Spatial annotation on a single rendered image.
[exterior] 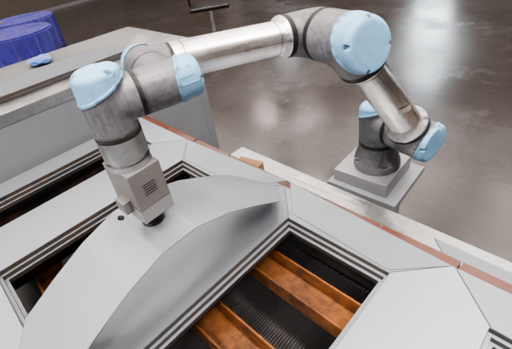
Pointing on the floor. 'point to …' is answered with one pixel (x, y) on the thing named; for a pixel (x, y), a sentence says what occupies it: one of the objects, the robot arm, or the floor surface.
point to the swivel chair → (203, 1)
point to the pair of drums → (29, 36)
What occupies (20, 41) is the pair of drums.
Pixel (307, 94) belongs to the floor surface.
